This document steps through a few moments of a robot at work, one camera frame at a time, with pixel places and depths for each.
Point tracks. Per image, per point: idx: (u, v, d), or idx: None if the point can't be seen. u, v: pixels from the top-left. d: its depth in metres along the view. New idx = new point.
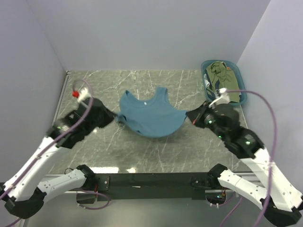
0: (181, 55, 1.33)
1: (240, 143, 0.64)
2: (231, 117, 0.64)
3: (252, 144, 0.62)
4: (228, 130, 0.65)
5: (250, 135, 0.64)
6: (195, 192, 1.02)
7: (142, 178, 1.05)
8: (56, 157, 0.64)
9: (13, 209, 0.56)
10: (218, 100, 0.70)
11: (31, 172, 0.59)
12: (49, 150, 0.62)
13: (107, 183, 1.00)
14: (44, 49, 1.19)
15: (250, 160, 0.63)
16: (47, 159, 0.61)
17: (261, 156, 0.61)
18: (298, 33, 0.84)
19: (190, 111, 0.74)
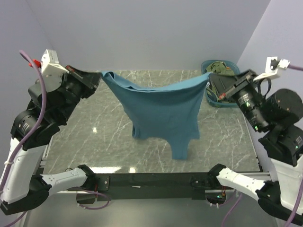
0: (181, 55, 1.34)
1: (286, 144, 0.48)
2: (297, 115, 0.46)
3: (298, 149, 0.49)
4: (280, 127, 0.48)
5: (299, 138, 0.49)
6: (194, 191, 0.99)
7: (142, 177, 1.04)
8: (32, 157, 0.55)
9: (9, 211, 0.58)
10: (270, 77, 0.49)
11: (11, 178, 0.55)
12: (18, 154, 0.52)
13: (107, 183, 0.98)
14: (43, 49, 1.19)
15: (287, 165, 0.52)
16: (21, 163, 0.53)
17: (301, 165, 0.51)
18: (297, 33, 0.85)
19: (219, 80, 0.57)
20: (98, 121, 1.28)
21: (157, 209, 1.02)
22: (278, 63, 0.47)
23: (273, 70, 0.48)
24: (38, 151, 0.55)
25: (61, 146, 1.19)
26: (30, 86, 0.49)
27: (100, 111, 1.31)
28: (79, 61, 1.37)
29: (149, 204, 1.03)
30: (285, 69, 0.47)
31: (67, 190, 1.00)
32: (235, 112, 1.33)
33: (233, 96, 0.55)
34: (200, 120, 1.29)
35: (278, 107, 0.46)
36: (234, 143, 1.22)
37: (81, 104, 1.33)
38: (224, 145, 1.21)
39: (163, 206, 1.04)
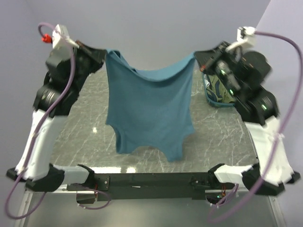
0: (181, 55, 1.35)
1: (253, 105, 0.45)
2: (259, 72, 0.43)
3: (267, 110, 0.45)
4: (247, 86, 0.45)
5: (269, 100, 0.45)
6: (195, 190, 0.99)
7: (141, 178, 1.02)
8: (56, 128, 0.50)
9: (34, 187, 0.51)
10: (242, 43, 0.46)
11: (35, 151, 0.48)
12: (44, 124, 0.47)
13: (107, 183, 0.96)
14: (43, 48, 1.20)
15: (257, 126, 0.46)
16: (46, 133, 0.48)
17: (271, 126, 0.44)
18: (294, 32, 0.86)
19: (200, 52, 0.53)
20: (98, 121, 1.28)
21: (158, 209, 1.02)
22: (245, 30, 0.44)
23: (243, 38, 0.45)
24: (61, 121, 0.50)
25: (61, 146, 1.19)
26: (47, 58, 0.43)
27: (100, 111, 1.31)
28: None
29: (149, 204, 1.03)
30: (254, 36, 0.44)
31: (67, 190, 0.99)
32: (235, 112, 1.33)
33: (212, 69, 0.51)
34: (200, 120, 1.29)
35: (243, 63, 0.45)
36: (234, 143, 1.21)
37: (81, 104, 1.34)
38: (224, 145, 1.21)
39: (163, 206, 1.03)
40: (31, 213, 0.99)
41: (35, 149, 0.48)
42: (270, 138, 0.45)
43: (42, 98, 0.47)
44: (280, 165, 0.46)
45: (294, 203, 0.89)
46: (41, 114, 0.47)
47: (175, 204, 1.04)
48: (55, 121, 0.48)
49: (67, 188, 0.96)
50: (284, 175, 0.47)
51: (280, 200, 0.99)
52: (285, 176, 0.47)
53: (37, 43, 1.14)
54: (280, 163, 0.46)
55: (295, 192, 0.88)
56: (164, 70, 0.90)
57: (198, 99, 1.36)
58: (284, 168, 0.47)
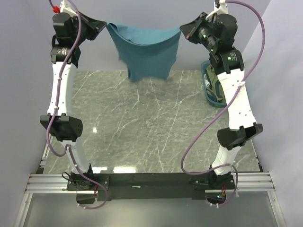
0: (181, 55, 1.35)
1: (221, 56, 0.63)
2: (227, 26, 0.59)
3: (231, 60, 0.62)
4: (218, 40, 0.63)
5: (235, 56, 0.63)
6: (194, 191, 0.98)
7: (142, 178, 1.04)
8: (72, 76, 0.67)
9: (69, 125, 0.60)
10: (218, 11, 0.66)
11: (63, 91, 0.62)
12: (65, 69, 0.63)
13: (107, 183, 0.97)
14: (44, 50, 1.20)
15: (224, 74, 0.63)
16: (68, 77, 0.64)
17: (235, 75, 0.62)
18: (297, 33, 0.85)
19: (184, 25, 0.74)
20: (98, 121, 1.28)
21: (157, 209, 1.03)
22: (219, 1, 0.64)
23: (218, 7, 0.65)
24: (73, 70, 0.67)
25: (61, 146, 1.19)
26: (54, 22, 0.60)
27: (100, 111, 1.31)
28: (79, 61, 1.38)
29: (149, 204, 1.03)
30: (225, 4, 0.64)
31: (67, 190, 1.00)
32: None
33: (196, 34, 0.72)
34: (200, 120, 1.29)
35: (217, 22, 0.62)
36: None
37: (81, 104, 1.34)
38: None
39: (163, 206, 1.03)
40: (31, 213, 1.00)
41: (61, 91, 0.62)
42: (232, 84, 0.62)
43: (57, 53, 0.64)
44: (243, 110, 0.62)
45: (294, 204, 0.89)
46: (60, 63, 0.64)
47: (175, 204, 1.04)
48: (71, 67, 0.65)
49: (67, 188, 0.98)
50: (246, 119, 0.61)
51: (281, 201, 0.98)
52: (247, 121, 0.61)
53: (38, 44, 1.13)
54: (243, 109, 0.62)
55: (294, 192, 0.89)
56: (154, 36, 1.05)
57: (198, 99, 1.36)
58: (248, 115, 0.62)
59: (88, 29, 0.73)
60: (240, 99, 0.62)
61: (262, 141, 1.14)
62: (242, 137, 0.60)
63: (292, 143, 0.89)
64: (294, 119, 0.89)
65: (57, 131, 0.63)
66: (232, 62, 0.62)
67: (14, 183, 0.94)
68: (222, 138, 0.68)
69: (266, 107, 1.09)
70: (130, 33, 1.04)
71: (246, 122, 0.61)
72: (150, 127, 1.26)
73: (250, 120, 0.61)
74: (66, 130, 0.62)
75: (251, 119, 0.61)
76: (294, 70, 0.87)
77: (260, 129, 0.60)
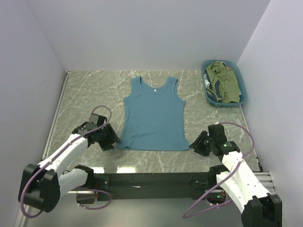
0: (181, 55, 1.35)
1: (219, 146, 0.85)
2: (217, 128, 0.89)
3: (227, 146, 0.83)
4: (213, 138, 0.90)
5: (233, 144, 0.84)
6: (194, 191, 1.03)
7: (142, 177, 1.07)
8: (76, 152, 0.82)
9: (50, 183, 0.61)
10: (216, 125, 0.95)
11: (66, 151, 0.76)
12: (78, 140, 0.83)
13: (107, 183, 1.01)
14: (44, 51, 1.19)
15: (225, 158, 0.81)
16: (76, 146, 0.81)
17: (233, 156, 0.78)
18: (298, 34, 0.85)
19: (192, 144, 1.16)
20: None
21: (157, 209, 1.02)
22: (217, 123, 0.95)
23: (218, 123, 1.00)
24: (81, 149, 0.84)
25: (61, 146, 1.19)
26: (93, 114, 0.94)
27: (100, 111, 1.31)
28: (79, 61, 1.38)
29: (149, 205, 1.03)
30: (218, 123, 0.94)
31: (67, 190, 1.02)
32: (235, 112, 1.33)
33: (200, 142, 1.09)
34: (200, 120, 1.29)
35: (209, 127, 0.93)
36: None
37: (82, 104, 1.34)
38: None
39: (163, 205, 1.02)
40: (31, 213, 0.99)
41: (65, 151, 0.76)
42: (234, 162, 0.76)
43: (79, 130, 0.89)
44: (253, 182, 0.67)
45: (294, 204, 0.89)
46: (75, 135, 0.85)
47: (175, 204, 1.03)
48: (83, 142, 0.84)
49: None
50: (259, 190, 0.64)
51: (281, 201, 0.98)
52: (260, 192, 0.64)
53: (38, 45, 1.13)
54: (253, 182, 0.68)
55: (295, 192, 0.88)
56: (161, 131, 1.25)
57: (198, 99, 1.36)
58: (260, 187, 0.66)
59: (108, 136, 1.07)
60: (246, 172, 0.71)
61: (262, 141, 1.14)
62: (259, 205, 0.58)
63: (292, 143, 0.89)
64: (294, 118, 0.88)
65: (29, 192, 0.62)
66: (230, 149, 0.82)
67: (14, 183, 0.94)
68: (247, 223, 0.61)
69: (267, 107, 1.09)
70: (140, 141, 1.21)
71: (259, 193, 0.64)
72: (153, 142, 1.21)
73: (263, 191, 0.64)
74: (36, 196, 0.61)
75: (263, 190, 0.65)
76: (294, 71, 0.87)
77: (278, 198, 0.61)
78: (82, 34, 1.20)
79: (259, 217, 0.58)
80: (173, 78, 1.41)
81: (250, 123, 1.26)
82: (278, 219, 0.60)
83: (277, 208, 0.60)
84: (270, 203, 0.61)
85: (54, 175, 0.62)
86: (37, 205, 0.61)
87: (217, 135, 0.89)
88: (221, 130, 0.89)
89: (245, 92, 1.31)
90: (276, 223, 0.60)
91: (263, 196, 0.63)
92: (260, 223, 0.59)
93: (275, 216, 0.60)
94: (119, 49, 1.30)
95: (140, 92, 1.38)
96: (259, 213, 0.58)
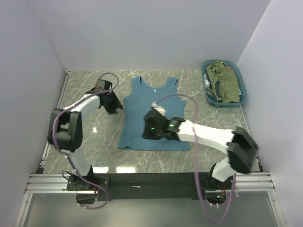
0: (182, 55, 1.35)
1: (168, 129, 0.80)
2: (153, 117, 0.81)
3: (174, 125, 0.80)
4: (158, 125, 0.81)
5: (176, 120, 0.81)
6: (194, 191, 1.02)
7: (142, 177, 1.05)
8: (90, 108, 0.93)
9: (76, 121, 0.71)
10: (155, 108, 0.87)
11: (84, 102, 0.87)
12: (92, 97, 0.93)
13: (107, 183, 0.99)
14: (44, 51, 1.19)
15: (180, 135, 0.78)
16: (91, 101, 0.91)
17: (184, 127, 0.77)
18: (298, 34, 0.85)
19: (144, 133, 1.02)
20: (98, 121, 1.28)
21: (157, 209, 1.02)
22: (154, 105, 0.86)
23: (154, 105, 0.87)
24: (94, 105, 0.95)
25: None
26: (99, 80, 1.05)
27: (100, 111, 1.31)
28: (79, 61, 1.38)
29: (149, 205, 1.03)
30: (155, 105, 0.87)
31: (67, 190, 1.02)
32: (235, 112, 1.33)
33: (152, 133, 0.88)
34: (200, 120, 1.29)
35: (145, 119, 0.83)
36: None
37: None
38: None
39: (162, 206, 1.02)
40: (31, 213, 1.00)
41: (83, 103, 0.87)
42: (191, 131, 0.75)
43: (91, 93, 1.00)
44: (217, 135, 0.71)
45: (294, 204, 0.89)
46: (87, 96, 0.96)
47: (175, 204, 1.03)
48: (96, 99, 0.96)
49: (67, 188, 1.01)
50: (227, 136, 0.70)
51: (280, 201, 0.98)
52: (229, 136, 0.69)
53: (39, 45, 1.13)
54: (217, 134, 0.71)
55: (295, 192, 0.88)
56: None
57: (198, 99, 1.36)
58: (225, 133, 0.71)
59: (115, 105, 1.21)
60: (205, 130, 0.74)
61: (262, 141, 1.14)
62: (235, 146, 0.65)
63: (292, 144, 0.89)
64: (294, 118, 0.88)
65: (57, 132, 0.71)
66: (178, 125, 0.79)
67: (14, 183, 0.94)
68: (240, 169, 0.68)
69: (267, 106, 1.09)
70: (140, 140, 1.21)
71: (227, 137, 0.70)
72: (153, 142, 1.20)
73: (229, 134, 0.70)
74: (66, 135, 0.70)
75: (227, 132, 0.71)
76: (294, 71, 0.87)
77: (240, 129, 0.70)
78: (82, 34, 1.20)
79: (244, 157, 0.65)
80: (173, 78, 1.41)
81: (250, 123, 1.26)
82: (253, 143, 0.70)
83: (246, 135, 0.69)
84: (238, 136, 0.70)
85: (78, 116, 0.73)
86: (66, 143, 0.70)
87: (157, 120, 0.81)
88: (158, 114, 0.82)
89: (245, 92, 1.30)
90: (253, 146, 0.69)
91: (232, 136, 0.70)
92: (245, 156, 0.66)
93: (248, 142, 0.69)
94: (119, 49, 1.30)
95: (139, 92, 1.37)
96: (238, 150, 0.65)
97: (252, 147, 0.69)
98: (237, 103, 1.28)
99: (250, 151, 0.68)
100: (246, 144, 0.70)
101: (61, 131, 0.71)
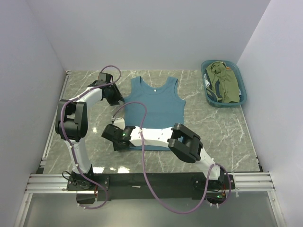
0: (182, 55, 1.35)
1: (122, 139, 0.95)
2: (107, 132, 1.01)
3: (126, 134, 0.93)
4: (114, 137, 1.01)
5: (128, 128, 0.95)
6: (194, 191, 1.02)
7: (142, 177, 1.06)
8: (93, 99, 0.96)
9: (83, 112, 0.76)
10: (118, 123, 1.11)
11: (88, 94, 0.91)
12: (96, 89, 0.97)
13: (107, 183, 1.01)
14: (44, 50, 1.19)
15: (133, 141, 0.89)
16: (94, 93, 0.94)
17: (135, 134, 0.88)
18: (298, 34, 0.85)
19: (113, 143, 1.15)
20: (98, 121, 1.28)
21: (158, 209, 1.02)
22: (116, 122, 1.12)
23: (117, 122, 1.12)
24: (97, 97, 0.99)
25: (61, 146, 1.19)
26: (101, 74, 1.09)
27: (100, 111, 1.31)
28: (79, 61, 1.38)
29: (149, 205, 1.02)
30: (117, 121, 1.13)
31: (67, 190, 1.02)
32: (235, 112, 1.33)
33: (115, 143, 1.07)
34: (200, 120, 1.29)
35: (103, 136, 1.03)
36: (234, 143, 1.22)
37: None
38: (224, 145, 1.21)
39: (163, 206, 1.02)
40: (31, 213, 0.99)
41: (87, 94, 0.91)
42: (139, 135, 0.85)
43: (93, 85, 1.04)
44: (159, 134, 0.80)
45: (294, 204, 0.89)
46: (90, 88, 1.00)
47: (174, 204, 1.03)
48: (99, 91, 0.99)
49: (67, 187, 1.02)
50: (167, 134, 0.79)
51: (280, 201, 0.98)
52: (168, 134, 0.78)
53: (39, 45, 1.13)
54: (159, 134, 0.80)
55: (295, 192, 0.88)
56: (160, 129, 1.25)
57: (198, 99, 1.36)
58: (165, 131, 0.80)
59: (115, 97, 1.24)
60: (150, 132, 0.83)
61: (262, 141, 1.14)
62: (175, 142, 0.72)
63: (293, 143, 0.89)
64: (294, 118, 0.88)
65: (65, 122, 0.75)
66: (130, 132, 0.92)
67: (14, 183, 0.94)
68: (188, 160, 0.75)
69: (267, 106, 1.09)
70: None
71: (168, 134, 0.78)
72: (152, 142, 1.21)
73: (169, 131, 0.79)
74: (73, 125, 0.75)
75: (168, 130, 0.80)
76: (294, 71, 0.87)
77: (177, 124, 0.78)
78: (82, 34, 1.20)
79: (186, 150, 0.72)
80: (173, 78, 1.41)
81: (250, 123, 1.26)
82: (193, 134, 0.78)
83: (184, 129, 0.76)
84: (178, 132, 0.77)
85: (84, 107, 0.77)
86: (74, 133, 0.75)
87: (112, 134, 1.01)
88: (111, 128, 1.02)
89: (245, 92, 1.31)
90: (193, 137, 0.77)
91: (172, 133, 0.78)
92: (188, 148, 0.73)
93: (188, 135, 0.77)
94: (119, 49, 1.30)
95: (138, 92, 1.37)
96: (179, 144, 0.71)
97: (192, 138, 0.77)
98: (237, 102, 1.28)
99: (192, 142, 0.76)
100: (187, 136, 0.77)
101: (68, 121, 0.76)
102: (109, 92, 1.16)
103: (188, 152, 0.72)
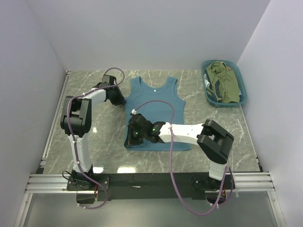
0: (181, 55, 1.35)
1: (153, 134, 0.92)
2: (137, 121, 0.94)
3: (156, 128, 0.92)
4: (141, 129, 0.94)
5: (158, 123, 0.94)
6: (194, 191, 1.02)
7: (142, 177, 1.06)
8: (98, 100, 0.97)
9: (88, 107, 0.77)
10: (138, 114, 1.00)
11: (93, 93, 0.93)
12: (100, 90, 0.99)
13: (107, 183, 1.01)
14: (44, 50, 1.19)
15: (161, 136, 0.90)
16: (98, 93, 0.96)
17: (164, 130, 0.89)
18: (298, 33, 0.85)
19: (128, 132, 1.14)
20: (98, 121, 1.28)
21: (158, 209, 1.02)
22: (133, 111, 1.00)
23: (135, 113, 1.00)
24: (101, 98, 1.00)
25: (61, 146, 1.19)
26: (105, 76, 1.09)
27: (100, 111, 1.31)
28: (79, 61, 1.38)
29: (149, 205, 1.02)
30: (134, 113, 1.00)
31: (67, 190, 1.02)
32: (235, 112, 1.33)
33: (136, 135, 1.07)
34: (200, 120, 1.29)
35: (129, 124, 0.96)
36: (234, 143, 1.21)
37: None
38: None
39: (163, 205, 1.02)
40: (31, 213, 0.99)
41: (91, 93, 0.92)
42: (168, 131, 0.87)
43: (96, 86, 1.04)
44: (189, 130, 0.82)
45: (294, 204, 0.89)
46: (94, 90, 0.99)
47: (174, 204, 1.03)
48: (103, 93, 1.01)
49: (67, 187, 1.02)
50: (197, 130, 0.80)
51: (281, 201, 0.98)
52: (199, 130, 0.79)
53: (39, 45, 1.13)
54: (189, 129, 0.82)
55: (295, 192, 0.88)
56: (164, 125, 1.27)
57: (198, 99, 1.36)
58: (195, 127, 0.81)
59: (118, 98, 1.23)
60: (180, 128, 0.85)
61: (262, 141, 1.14)
62: (205, 138, 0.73)
63: (293, 143, 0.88)
64: (294, 118, 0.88)
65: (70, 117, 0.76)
66: (159, 127, 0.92)
67: (14, 182, 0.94)
68: (218, 159, 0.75)
69: (267, 106, 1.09)
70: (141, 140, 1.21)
71: (199, 130, 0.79)
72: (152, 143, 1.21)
73: (199, 127, 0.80)
74: (77, 120, 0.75)
75: (198, 126, 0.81)
76: (294, 71, 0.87)
77: (209, 120, 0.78)
78: (82, 34, 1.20)
79: (216, 147, 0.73)
80: (173, 78, 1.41)
81: (250, 123, 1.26)
82: (226, 132, 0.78)
83: (216, 126, 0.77)
84: (210, 129, 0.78)
85: (89, 103, 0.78)
86: (78, 128, 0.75)
87: (142, 125, 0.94)
88: (142, 119, 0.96)
89: (245, 92, 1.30)
90: (226, 136, 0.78)
91: (202, 129, 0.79)
92: (218, 145, 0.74)
93: (220, 133, 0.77)
94: (119, 49, 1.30)
95: (140, 92, 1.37)
96: (210, 141, 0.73)
97: (224, 136, 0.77)
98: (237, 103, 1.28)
99: (223, 140, 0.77)
100: (219, 134, 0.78)
101: (73, 117, 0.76)
102: (113, 94, 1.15)
103: (218, 149, 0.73)
